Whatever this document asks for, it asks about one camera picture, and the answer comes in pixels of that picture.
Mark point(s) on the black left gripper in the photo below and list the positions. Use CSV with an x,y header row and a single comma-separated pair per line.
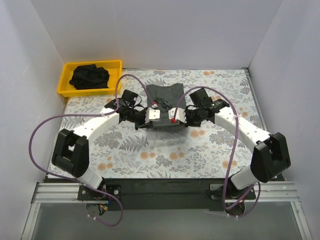
x,y
141,121

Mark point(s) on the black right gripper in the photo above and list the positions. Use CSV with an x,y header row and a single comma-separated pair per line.
x,y
187,119

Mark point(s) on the dark grey t shirt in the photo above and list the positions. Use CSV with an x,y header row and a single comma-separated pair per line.
x,y
166,98

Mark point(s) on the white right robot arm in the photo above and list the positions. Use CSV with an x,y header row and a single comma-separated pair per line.
x,y
270,154

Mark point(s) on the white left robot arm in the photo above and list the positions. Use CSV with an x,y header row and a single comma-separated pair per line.
x,y
71,153

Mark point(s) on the yellow plastic bin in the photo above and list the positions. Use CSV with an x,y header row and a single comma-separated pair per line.
x,y
114,68

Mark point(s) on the black t shirt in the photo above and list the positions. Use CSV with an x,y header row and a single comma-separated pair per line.
x,y
87,77

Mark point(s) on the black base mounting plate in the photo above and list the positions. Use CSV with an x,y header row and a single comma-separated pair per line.
x,y
166,193

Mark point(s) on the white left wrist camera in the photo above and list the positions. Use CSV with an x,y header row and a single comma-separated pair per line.
x,y
153,114

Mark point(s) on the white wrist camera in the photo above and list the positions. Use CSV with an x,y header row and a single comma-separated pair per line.
x,y
177,114
153,114

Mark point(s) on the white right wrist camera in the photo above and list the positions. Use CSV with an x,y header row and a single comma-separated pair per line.
x,y
177,114

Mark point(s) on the aluminium front rail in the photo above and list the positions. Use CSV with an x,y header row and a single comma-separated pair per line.
x,y
276,191

